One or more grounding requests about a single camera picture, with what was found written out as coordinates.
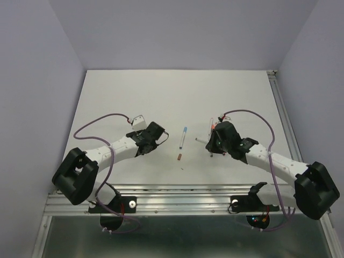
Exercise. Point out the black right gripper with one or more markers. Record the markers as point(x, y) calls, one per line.
point(210, 145)

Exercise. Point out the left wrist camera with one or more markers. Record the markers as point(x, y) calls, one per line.
point(138, 123)

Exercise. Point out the light blue cap marker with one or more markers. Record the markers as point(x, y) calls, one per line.
point(183, 137)

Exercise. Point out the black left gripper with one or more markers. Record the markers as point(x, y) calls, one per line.
point(154, 145)

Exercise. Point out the grey cap marker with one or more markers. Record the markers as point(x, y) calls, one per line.
point(201, 140)

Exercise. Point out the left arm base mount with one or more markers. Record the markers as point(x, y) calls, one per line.
point(114, 210)

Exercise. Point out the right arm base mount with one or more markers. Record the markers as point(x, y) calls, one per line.
point(251, 203)

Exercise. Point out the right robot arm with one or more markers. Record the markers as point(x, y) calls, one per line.
point(309, 187)

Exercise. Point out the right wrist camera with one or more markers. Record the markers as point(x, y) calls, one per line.
point(223, 118)

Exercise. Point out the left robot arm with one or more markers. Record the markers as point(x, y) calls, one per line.
point(76, 177)

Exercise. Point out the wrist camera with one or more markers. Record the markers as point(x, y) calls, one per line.
point(138, 123)
point(223, 118)

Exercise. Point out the aluminium right side rail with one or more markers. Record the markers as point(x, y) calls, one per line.
point(286, 123)

